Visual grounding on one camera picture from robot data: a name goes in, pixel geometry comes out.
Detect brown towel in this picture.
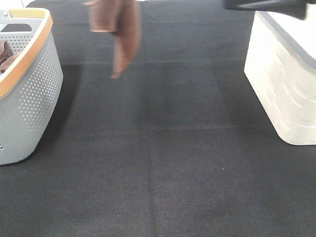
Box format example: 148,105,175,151
84,0,141,79

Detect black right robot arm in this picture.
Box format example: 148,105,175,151
221,0,308,20

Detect black table cloth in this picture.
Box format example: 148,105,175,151
0,0,316,237

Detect grey perforated laundry basket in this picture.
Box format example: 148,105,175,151
0,8,63,165

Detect white plastic basket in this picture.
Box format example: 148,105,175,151
244,4,316,145

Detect brown towels in basket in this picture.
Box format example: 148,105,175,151
0,40,21,75

